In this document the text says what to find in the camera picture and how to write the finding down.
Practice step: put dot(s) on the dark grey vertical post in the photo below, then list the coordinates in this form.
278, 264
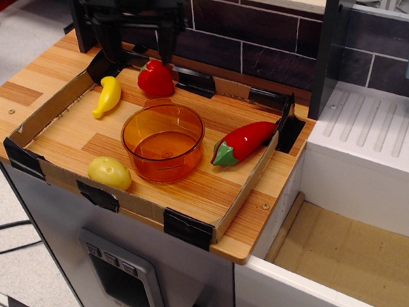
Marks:
330, 53

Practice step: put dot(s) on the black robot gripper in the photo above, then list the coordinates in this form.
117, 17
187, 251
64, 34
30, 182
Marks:
106, 16

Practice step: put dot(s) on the red toy chili pepper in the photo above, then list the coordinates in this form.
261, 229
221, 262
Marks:
240, 143

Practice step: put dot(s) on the orange transparent plastic pot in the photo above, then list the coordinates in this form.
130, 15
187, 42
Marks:
163, 141

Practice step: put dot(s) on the red toy strawberry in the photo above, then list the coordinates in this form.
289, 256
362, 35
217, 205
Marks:
155, 78

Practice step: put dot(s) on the cardboard fence with black tape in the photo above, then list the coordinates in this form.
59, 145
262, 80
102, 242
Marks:
56, 143

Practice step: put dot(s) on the yellow toy potato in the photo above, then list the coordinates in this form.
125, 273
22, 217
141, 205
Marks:
110, 171

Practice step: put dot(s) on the white toy sink unit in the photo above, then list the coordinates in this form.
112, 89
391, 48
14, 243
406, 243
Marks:
339, 236

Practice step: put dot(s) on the yellow toy banana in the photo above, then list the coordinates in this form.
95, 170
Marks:
109, 97

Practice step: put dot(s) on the grey toy oven front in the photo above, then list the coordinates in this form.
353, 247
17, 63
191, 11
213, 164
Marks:
111, 260

